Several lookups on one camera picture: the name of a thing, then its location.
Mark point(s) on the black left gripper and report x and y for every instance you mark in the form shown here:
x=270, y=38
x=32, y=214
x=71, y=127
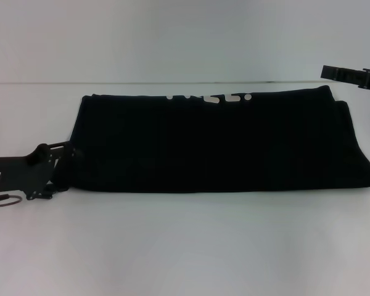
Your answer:
x=24, y=174

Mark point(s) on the black t-shirt white print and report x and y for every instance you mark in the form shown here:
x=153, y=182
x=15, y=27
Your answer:
x=203, y=145

